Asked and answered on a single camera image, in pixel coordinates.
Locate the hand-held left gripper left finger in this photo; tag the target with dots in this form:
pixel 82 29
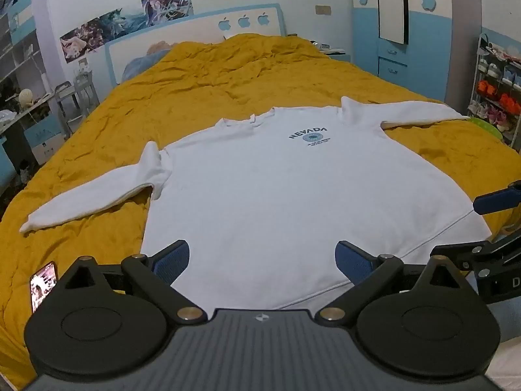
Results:
pixel 173 258

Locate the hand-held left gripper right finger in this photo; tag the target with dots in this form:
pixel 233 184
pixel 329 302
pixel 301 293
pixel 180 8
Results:
pixel 354 262

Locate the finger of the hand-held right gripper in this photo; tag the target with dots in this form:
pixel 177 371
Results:
pixel 494 203
pixel 460 252

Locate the white printed sweatshirt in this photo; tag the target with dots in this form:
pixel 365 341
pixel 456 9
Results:
pixel 264 195

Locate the green plastic basin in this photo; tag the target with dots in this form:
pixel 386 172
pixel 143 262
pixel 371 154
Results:
pixel 486 125

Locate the group of assorted shoes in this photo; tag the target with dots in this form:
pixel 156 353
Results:
pixel 508 104

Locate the white shoe rack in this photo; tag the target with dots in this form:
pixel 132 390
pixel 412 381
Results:
pixel 478 73

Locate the smartphone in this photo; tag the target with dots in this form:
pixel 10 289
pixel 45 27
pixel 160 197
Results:
pixel 42 287

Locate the blue and white wardrobe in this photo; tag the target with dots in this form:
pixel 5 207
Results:
pixel 431 49

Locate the black and blue desk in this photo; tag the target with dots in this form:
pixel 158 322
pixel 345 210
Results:
pixel 38 134

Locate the yellow blanket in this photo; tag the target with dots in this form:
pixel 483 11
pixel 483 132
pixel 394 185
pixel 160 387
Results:
pixel 244 81

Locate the small grey chair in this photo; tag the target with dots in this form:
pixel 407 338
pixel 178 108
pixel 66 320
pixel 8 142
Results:
pixel 75 91

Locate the blue pillow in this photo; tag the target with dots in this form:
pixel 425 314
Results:
pixel 136 65

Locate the round beige lamp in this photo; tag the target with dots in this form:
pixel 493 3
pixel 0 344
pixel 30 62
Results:
pixel 26 97

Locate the black framed hanging mirror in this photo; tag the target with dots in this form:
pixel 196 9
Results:
pixel 390 4

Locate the white and blue headboard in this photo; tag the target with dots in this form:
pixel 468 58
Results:
pixel 195 28

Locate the open shelf unit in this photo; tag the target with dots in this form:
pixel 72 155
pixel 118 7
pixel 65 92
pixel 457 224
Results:
pixel 20 49

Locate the beige wall switch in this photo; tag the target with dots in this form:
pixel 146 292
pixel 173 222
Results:
pixel 322 9

